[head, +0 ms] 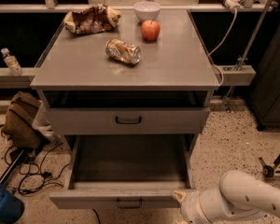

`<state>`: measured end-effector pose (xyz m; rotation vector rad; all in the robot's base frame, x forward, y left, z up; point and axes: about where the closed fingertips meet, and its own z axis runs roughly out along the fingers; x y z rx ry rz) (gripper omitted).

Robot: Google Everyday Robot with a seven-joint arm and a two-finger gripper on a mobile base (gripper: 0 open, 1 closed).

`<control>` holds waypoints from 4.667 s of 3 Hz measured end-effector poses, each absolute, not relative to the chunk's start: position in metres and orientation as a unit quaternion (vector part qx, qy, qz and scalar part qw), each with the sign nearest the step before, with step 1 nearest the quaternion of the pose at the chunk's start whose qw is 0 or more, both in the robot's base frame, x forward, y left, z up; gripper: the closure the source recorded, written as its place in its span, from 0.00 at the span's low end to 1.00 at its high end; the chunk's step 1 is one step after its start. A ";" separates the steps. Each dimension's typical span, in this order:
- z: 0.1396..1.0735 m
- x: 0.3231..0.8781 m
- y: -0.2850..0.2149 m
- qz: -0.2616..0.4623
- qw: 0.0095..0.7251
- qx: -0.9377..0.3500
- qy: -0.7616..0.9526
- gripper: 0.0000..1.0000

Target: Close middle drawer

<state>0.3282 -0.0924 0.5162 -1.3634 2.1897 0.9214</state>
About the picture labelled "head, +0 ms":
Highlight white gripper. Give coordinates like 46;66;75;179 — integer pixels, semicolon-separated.
172;190;209;224

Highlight grey drawer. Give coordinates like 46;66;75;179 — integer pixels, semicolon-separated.
46;107;210;134
49;134;195;209

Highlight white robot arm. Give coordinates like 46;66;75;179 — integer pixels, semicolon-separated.
172;170;280;224

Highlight grey drawer cabinet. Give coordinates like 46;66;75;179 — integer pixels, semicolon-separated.
30;7;221;151

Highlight grey top drawer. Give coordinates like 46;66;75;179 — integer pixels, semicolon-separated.
46;107;210;134

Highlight black wheeled stand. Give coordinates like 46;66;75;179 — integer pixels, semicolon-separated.
259;154;280;178

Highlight metal tripod pole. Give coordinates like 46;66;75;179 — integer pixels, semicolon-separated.
218;0;274;109

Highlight dark grey cabinet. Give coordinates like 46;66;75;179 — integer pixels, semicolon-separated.
249;0;280;131

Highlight crushed gold soda can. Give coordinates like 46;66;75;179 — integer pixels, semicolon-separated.
105;38;141;65

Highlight red apple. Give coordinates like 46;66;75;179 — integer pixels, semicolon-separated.
141;21;161;41

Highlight brown fabric bag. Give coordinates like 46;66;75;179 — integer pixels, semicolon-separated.
2;91;44;149

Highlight white bowl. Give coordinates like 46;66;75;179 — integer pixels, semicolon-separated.
133;1;161;21

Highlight brown chip bag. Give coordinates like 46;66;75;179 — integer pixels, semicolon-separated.
63;4;121;35

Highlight small plastic bottle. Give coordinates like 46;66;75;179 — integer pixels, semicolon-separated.
1;48;22;76

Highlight black floor cables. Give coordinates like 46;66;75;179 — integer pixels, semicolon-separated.
3;142;102;224

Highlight white power adapter with cable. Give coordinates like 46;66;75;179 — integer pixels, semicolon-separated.
207;0;245;86

